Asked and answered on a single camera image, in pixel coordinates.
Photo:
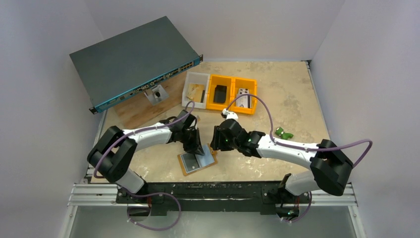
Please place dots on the yellow middle bin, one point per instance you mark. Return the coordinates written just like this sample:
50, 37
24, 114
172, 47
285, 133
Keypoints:
218, 80

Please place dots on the yellow leather card holder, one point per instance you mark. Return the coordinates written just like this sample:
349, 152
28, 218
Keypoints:
207, 160

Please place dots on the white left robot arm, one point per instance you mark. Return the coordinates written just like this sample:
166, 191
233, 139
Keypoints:
113, 153

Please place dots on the green object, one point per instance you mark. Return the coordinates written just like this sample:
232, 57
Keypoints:
282, 134

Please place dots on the gold cards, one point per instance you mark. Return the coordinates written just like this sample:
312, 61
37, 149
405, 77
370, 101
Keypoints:
196, 92

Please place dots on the white cards with stripe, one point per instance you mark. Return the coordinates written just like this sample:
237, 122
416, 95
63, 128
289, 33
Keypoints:
243, 91

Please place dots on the yellow bin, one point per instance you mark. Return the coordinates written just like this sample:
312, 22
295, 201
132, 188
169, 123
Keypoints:
218, 80
250, 84

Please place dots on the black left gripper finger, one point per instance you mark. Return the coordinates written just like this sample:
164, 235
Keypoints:
197, 148
189, 145

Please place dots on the grey network switch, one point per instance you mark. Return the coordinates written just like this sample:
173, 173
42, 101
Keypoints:
133, 62

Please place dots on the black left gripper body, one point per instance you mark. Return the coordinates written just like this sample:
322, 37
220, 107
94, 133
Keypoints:
187, 134

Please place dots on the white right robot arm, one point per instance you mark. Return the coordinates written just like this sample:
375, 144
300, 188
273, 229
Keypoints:
328, 168

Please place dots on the grey metal bracket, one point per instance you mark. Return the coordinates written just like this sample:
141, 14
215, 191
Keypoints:
156, 94

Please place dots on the yellow right bin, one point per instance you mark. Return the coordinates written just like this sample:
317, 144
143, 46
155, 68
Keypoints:
250, 84

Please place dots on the white VIP card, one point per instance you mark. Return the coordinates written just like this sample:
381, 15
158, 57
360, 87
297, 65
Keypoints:
244, 102

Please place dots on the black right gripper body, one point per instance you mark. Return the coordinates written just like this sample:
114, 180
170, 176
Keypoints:
217, 137

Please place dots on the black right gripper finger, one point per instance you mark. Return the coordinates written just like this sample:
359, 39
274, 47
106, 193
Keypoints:
225, 144
215, 143

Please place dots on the wooden board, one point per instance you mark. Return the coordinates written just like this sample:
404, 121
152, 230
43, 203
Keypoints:
138, 110

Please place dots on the black card stack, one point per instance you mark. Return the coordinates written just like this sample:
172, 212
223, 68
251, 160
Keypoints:
220, 93

